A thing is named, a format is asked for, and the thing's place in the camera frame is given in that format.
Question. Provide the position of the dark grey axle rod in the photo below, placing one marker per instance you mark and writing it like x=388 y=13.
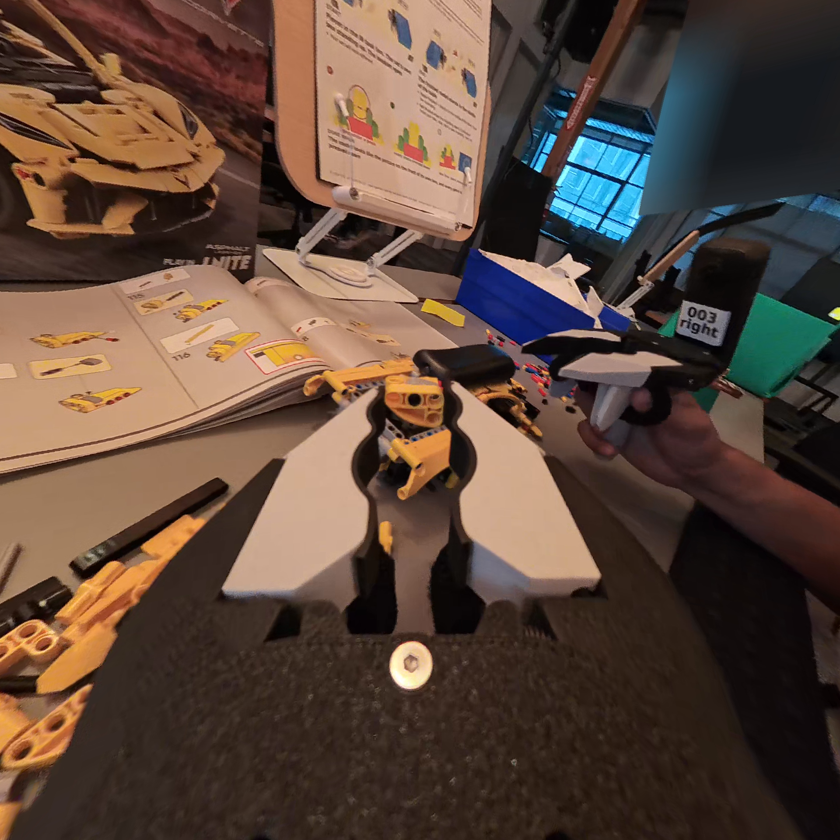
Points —
x=10 y=565

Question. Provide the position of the person's right hand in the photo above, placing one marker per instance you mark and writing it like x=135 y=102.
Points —
x=676 y=446

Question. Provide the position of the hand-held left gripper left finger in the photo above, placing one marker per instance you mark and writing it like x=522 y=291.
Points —
x=308 y=531

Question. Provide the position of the pile of small coloured pins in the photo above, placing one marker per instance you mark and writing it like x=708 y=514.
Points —
x=531 y=374

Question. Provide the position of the yellow paper scrap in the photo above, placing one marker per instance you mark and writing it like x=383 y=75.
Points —
x=443 y=312

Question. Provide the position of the large paned window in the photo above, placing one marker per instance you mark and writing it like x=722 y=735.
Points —
x=590 y=177

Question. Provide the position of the green plastic bin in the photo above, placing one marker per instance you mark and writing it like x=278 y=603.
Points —
x=787 y=348

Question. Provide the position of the building instruction booklet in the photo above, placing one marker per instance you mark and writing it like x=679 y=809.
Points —
x=131 y=394

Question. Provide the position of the black foam capsule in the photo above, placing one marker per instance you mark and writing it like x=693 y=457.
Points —
x=459 y=361

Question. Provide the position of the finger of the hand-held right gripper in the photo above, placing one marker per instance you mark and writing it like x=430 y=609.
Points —
x=617 y=369
x=577 y=342

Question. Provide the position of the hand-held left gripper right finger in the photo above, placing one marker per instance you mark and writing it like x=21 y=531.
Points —
x=525 y=525

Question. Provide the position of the pile of yellow bricks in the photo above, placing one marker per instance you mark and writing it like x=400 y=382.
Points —
x=98 y=597

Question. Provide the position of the black monitor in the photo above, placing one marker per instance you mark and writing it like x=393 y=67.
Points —
x=515 y=210

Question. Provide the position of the wooden board with printed sheet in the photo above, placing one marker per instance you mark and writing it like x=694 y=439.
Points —
x=394 y=98

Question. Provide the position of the person's right forearm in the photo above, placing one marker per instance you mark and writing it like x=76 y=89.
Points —
x=774 y=525

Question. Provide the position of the long black beam brick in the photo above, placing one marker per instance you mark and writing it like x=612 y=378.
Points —
x=144 y=525

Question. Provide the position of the wooden pillar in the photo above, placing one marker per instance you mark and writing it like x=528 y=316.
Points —
x=584 y=85

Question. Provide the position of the yellow brick toy car model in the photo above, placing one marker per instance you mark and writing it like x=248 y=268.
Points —
x=354 y=377

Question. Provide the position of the grey desk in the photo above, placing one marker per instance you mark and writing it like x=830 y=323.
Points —
x=65 y=499

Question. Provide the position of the blue plastic bin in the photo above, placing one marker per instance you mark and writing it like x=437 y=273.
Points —
x=512 y=295

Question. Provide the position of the black toy car box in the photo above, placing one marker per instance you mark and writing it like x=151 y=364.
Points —
x=131 y=98

